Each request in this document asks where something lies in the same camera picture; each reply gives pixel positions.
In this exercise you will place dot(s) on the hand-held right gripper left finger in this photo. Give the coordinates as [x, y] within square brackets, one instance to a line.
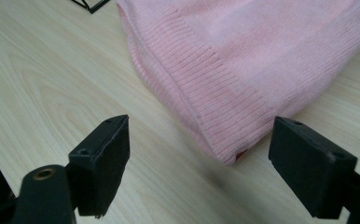
[102, 168]

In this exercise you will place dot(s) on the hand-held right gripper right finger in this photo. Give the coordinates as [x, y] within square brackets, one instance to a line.
[311, 165]

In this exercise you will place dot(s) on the pink knitted sweater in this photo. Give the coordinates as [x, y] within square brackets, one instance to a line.
[231, 62]

